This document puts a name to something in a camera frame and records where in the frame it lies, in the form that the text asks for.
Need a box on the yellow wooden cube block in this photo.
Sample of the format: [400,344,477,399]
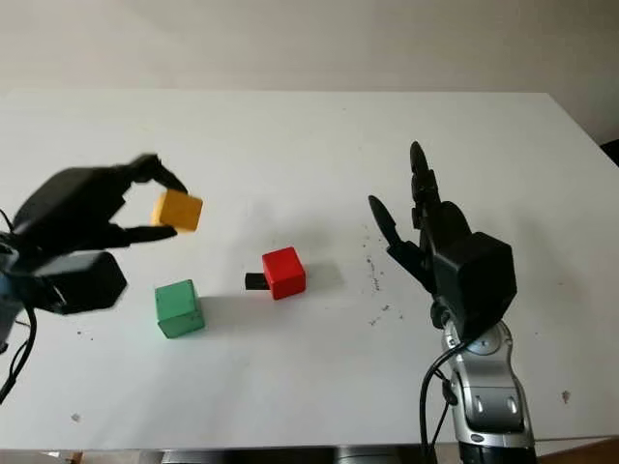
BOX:
[150,188,204,235]

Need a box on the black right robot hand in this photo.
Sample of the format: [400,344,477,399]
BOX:
[368,140,478,331]

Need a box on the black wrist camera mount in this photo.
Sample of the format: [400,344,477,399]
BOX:
[33,249,129,315]
[431,230,517,342]

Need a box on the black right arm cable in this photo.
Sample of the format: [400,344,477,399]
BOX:
[419,337,468,464]

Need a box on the red wooden cube block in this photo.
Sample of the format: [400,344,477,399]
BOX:
[261,246,308,301]

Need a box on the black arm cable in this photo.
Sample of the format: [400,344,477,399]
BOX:
[419,337,468,464]
[0,207,40,405]

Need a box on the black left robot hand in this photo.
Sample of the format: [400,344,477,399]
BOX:
[12,153,189,262]

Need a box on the green wooden cube block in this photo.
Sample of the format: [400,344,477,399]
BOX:
[154,278,206,339]

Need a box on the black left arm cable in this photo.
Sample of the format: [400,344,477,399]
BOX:
[0,207,40,405]

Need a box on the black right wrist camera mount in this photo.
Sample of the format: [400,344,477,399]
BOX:
[431,230,517,342]

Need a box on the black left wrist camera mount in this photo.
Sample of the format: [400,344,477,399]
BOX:
[33,249,129,315]

